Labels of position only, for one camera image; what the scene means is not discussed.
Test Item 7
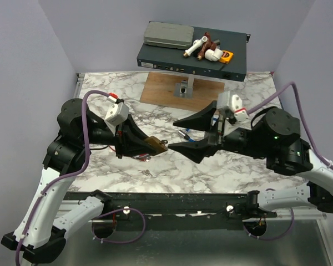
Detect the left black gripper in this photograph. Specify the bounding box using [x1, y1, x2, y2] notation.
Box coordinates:
[80, 114, 158, 158]

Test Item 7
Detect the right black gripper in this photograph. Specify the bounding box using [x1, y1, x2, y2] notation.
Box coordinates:
[164, 101, 266, 165]

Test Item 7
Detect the red cable padlock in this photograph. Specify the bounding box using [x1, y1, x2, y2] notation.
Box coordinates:
[131, 154, 151, 161]

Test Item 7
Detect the blue cable lock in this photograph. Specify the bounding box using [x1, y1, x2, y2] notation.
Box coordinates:
[178, 129, 195, 142]

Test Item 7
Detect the brass padlock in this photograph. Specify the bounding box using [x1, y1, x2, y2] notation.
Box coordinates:
[144, 136, 168, 156]

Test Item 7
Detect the silver key set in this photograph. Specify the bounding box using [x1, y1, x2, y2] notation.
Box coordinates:
[139, 169, 153, 177]

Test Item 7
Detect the wooden base board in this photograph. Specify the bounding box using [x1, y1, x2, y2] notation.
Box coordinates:
[140, 72, 225, 111]

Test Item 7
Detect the dark blue network switch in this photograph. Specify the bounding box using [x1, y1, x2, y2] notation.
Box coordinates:
[137, 27, 250, 81]

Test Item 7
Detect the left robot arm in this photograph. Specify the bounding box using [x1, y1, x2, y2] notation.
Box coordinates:
[1, 94, 158, 265]

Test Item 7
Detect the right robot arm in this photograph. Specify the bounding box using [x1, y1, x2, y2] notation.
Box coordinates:
[168, 101, 333, 218]

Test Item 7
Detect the white pvc elbow fitting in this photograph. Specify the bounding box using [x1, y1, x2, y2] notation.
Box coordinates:
[204, 48, 224, 62]

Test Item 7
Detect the yellow tape measure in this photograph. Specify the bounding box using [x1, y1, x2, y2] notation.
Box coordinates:
[219, 50, 234, 64]

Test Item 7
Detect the brown pipe fitting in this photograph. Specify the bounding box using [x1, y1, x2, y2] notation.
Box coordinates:
[197, 32, 218, 60]

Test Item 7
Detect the white pvc pipe fitting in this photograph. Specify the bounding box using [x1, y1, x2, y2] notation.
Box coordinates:
[183, 35, 208, 58]

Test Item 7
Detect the grey plastic tool case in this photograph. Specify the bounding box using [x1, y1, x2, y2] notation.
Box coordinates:
[144, 22, 194, 49]

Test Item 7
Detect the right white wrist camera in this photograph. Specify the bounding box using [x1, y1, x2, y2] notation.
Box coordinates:
[216, 91, 249, 125]

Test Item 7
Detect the metal bracket with lock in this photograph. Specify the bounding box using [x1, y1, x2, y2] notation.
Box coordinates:
[174, 80, 193, 99]

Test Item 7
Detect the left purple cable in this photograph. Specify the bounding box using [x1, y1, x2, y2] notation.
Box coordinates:
[14, 90, 147, 266]

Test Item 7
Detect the black mounting base plate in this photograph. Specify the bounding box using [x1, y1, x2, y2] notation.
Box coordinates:
[63, 191, 278, 232]

